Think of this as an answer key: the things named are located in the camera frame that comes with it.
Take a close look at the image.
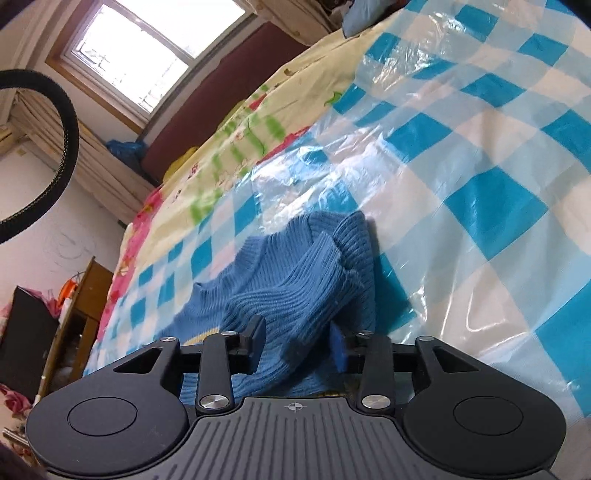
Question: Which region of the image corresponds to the black braided cable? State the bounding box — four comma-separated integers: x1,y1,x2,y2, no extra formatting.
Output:
0,69,78,244

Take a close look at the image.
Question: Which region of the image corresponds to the folded blue cloth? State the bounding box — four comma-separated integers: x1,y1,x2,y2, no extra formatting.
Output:
342,0,413,38

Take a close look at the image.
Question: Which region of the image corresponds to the blue plastic bag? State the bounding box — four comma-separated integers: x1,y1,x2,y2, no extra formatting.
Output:
105,140,149,174

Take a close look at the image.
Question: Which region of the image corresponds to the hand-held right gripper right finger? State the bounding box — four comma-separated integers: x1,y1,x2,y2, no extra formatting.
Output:
329,323,481,412

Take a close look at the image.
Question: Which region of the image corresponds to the wooden bedside cabinet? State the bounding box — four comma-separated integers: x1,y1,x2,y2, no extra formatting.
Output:
37,256,114,403

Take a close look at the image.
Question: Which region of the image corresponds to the window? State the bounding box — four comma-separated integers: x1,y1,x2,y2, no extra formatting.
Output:
46,0,257,136

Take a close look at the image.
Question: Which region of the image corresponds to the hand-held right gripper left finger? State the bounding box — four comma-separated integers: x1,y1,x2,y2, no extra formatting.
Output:
113,315,267,414

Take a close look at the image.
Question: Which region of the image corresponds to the blue checkered plastic sheet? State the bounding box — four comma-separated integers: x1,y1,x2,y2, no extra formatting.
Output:
85,0,591,422

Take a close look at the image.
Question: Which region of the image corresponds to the blue striped knit sweater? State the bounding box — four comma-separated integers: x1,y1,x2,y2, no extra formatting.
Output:
175,210,385,412

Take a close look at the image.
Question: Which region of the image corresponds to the floral bedsheet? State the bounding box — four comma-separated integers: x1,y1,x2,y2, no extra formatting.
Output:
95,28,389,348

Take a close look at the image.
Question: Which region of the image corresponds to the dark red headboard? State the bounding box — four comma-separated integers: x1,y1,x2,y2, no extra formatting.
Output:
141,21,311,186

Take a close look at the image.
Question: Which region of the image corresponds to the yellow pillow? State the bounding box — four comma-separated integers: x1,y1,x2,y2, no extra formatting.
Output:
161,147,202,184

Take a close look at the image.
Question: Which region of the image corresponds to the black monitor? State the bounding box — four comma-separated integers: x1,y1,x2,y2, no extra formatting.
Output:
0,285,61,403

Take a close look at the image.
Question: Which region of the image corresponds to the beige curtain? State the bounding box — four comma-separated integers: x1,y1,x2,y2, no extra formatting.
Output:
0,85,156,228

